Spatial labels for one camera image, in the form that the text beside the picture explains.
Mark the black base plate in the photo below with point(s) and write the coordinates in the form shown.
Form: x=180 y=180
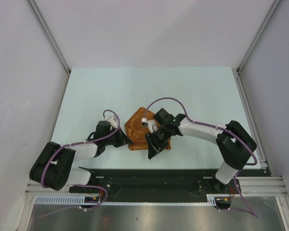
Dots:
x=161 y=186

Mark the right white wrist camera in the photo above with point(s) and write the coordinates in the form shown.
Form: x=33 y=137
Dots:
x=150 y=124

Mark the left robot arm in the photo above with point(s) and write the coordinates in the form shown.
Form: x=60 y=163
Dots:
x=53 y=168

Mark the aluminium frame rail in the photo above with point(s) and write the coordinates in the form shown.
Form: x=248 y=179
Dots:
x=262 y=186

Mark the orange cloth napkin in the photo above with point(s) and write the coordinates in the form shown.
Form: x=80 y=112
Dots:
x=136 y=132

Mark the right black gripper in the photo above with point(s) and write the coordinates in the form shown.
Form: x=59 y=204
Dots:
x=151 y=137

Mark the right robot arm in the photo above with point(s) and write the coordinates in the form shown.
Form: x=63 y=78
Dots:
x=235 y=144

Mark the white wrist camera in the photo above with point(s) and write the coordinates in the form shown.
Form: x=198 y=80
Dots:
x=113 y=120
x=150 y=124

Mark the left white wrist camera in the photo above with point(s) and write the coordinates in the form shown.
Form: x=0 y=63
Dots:
x=113 y=120

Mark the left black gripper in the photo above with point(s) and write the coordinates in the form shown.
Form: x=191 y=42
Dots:
x=123 y=139

